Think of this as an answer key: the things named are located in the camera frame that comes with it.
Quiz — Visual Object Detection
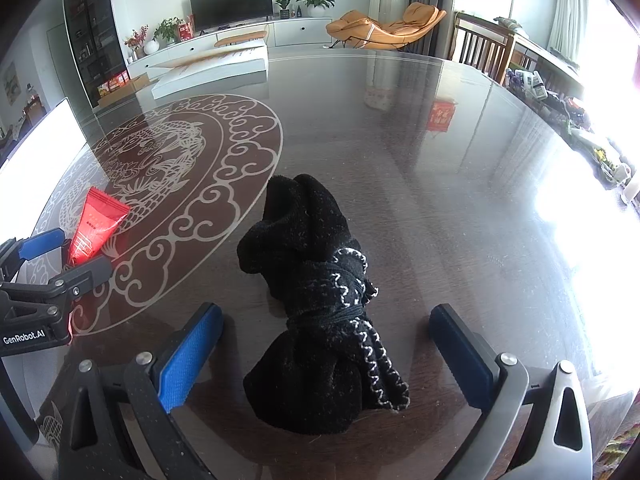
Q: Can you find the white curtain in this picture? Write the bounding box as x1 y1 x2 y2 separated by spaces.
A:
547 0 621 68

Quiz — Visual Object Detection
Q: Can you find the patterned rug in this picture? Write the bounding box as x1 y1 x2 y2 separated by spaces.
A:
595 410 640 480

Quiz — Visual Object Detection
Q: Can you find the dark display cabinet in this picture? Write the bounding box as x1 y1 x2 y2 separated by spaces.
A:
62 0 132 108

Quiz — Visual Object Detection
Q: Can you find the bushy green potted plant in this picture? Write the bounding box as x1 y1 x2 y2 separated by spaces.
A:
152 16 185 45

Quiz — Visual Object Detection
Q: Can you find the wall picture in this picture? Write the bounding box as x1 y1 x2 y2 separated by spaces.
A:
2 62 23 106

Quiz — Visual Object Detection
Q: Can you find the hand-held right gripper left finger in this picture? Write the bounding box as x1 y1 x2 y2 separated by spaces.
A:
57 302 224 480

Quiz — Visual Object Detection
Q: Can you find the wooden chair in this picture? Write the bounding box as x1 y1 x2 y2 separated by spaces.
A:
452 11 516 85

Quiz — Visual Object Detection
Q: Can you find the large green potted plant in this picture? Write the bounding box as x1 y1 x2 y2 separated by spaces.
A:
295 0 342 18

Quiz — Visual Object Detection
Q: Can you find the wooden sideboard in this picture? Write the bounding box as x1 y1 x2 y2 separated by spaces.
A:
505 20 606 111

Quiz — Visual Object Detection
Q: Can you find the orange lounge chair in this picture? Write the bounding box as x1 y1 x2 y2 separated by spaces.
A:
326 2 447 51

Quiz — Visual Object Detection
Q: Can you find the orange bench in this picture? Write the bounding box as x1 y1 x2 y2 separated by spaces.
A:
215 30 269 48

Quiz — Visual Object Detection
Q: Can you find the cardboard box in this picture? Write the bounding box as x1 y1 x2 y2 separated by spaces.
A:
95 72 151 108

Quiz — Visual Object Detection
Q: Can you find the red packet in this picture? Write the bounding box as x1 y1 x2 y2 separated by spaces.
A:
67 186 132 267

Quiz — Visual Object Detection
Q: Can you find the black television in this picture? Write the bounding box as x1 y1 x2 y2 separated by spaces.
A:
189 0 274 33

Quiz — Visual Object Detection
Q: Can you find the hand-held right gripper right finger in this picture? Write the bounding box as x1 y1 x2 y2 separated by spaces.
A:
429 303 593 480

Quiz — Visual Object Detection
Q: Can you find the black knitted cloth bundle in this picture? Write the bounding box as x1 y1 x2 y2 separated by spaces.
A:
237 174 411 435

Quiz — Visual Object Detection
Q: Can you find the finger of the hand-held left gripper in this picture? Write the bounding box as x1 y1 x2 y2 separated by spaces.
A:
0 255 112 321
0 227 72 283

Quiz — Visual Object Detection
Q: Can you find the white flat box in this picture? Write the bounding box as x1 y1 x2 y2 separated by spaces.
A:
150 40 269 100

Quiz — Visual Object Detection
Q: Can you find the red flower plant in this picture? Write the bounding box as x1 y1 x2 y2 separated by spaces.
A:
124 25 160 61

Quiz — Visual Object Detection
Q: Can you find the white television cabinet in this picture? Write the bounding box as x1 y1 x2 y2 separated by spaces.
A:
126 16 346 78

